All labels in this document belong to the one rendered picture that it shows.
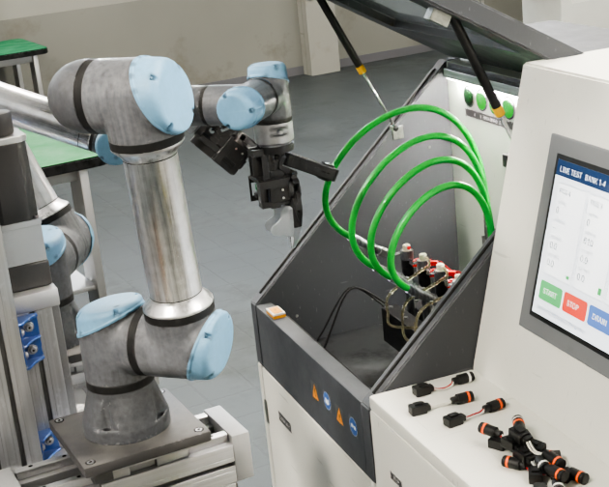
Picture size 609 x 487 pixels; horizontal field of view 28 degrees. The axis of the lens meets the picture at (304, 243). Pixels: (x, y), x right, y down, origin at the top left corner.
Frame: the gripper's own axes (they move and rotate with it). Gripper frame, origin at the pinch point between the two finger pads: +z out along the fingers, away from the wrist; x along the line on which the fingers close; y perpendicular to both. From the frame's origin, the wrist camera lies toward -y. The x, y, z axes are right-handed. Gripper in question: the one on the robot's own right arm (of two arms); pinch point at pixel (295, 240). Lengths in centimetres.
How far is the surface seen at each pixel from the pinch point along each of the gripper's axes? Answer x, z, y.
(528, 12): -725, 77, -484
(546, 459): 66, 22, -15
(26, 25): -834, 41, -66
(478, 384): 30.2, 24.9, -22.6
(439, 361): 23.0, 22.0, -18.2
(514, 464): 62, 24, -11
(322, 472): -7, 56, -3
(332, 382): 4.5, 29.5, -3.0
